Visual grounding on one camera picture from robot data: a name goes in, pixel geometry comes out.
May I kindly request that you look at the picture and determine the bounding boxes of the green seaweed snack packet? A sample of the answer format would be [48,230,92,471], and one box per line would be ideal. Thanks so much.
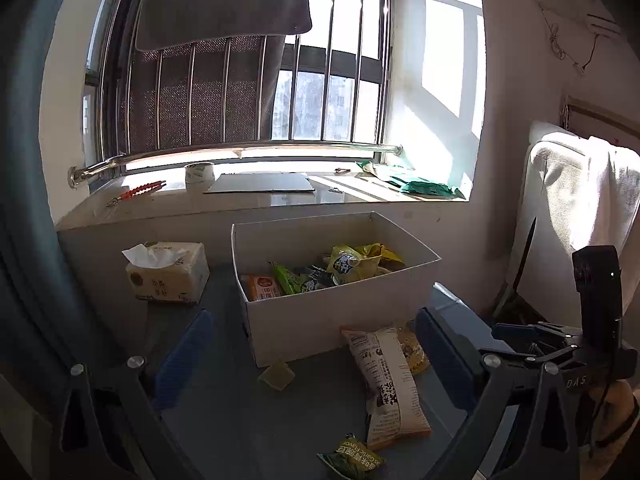
[300,265,337,292]
[270,261,311,297]

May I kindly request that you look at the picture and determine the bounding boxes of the small green square sachet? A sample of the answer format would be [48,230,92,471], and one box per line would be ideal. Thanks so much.
[257,358,296,392]

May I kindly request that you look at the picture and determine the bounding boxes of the small green pea packet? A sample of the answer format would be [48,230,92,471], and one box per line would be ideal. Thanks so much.
[317,434,386,480]

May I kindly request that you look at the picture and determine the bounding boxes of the grey flat board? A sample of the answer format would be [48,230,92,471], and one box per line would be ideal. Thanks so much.
[202,172,316,194]

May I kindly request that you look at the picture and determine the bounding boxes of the yellow orange snack packet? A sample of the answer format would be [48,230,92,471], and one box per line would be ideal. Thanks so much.
[367,242,406,268]

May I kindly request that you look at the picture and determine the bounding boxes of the wall cord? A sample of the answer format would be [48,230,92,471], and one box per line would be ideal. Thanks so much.
[537,0,601,76]

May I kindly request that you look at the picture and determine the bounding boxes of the white cardboard box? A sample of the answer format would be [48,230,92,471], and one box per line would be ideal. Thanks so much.
[231,211,442,368]

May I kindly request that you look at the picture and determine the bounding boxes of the beige tissue box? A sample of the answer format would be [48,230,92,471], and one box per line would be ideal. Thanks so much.
[121,241,211,306]

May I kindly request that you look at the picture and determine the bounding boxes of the clear tape roll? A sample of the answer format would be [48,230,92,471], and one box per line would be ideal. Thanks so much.
[184,162,216,190]

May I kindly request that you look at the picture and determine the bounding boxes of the grey hanging towel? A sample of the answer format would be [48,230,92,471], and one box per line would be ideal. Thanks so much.
[135,0,313,52]

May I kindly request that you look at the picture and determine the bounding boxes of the yellow-green plastic bag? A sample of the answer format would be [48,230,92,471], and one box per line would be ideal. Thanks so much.
[355,160,416,183]

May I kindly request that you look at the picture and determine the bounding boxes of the steel window guard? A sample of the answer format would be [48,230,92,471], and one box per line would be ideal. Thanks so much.
[67,0,413,188]

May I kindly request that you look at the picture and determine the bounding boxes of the yellow-green snack packet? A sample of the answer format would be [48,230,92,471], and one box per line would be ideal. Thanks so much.
[397,321,431,376]

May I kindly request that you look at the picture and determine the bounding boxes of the beige snack packet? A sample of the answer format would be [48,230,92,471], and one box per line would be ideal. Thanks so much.
[341,326,432,451]

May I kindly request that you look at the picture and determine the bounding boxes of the wooden frame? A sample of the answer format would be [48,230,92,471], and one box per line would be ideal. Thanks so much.
[562,95,640,141]

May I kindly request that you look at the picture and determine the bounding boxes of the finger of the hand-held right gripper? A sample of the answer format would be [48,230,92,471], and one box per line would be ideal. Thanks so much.
[492,324,581,343]
[527,342,576,361]

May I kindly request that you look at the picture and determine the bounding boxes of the white cloth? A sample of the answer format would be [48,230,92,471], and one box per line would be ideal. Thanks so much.
[587,135,640,271]

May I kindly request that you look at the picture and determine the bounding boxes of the orange pastry packet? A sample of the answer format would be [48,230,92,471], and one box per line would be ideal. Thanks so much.
[247,274,286,302]

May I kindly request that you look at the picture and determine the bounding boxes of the brown mesh window screen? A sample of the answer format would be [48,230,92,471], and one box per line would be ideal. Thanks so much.
[127,35,286,153]

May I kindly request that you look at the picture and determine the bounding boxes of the white chair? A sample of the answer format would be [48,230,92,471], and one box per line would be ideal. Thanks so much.
[510,120,640,321]

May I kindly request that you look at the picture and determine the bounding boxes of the person's right forearm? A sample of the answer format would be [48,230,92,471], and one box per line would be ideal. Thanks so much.
[585,380,640,466]

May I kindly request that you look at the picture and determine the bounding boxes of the yellow chip packet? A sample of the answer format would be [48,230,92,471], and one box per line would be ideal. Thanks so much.
[326,243,383,286]

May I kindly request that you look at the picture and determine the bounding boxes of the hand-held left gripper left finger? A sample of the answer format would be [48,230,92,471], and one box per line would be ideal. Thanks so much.
[55,308,216,480]

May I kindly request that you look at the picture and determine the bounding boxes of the red-handled tool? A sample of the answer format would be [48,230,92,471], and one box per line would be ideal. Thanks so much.
[106,180,167,207]

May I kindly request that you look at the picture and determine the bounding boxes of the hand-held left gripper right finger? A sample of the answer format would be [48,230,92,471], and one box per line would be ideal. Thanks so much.
[414,307,596,480]

